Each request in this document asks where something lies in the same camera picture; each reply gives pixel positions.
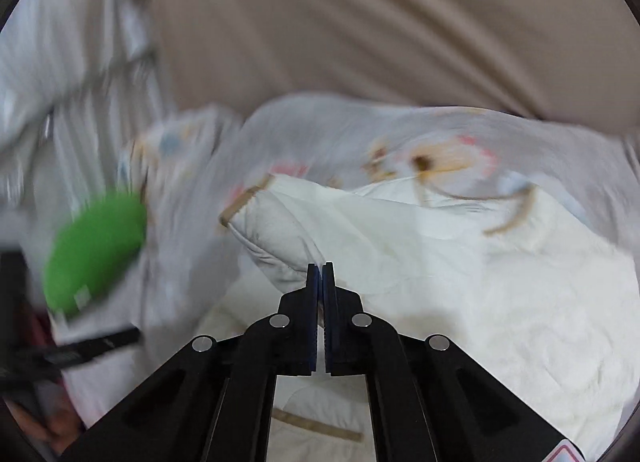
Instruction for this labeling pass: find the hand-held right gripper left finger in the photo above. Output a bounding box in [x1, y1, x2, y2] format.
[55, 263, 321, 462]

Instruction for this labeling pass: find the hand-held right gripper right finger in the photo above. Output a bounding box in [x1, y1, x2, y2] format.
[322, 262, 588, 462]

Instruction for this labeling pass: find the white quilted blanket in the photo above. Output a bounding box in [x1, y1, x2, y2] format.
[197, 174, 638, 462]

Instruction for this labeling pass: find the grey floral blanket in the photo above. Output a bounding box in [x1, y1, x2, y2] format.
[50, 92, 640, 430]

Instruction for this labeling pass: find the black flat device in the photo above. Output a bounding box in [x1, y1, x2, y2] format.
[0, 324, 141, 383]

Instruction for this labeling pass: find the green cushion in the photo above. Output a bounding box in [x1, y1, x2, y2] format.
[42, 189, 148, 317]

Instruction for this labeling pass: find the dark red cloth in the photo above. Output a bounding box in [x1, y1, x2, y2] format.
[0, 249, 83, 453]

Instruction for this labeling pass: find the beige curtain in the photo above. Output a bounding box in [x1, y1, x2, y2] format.
[140, 0, 640, 123]

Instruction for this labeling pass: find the white sheer curtain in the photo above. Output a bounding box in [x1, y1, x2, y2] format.
[0, 0, 166, 263]

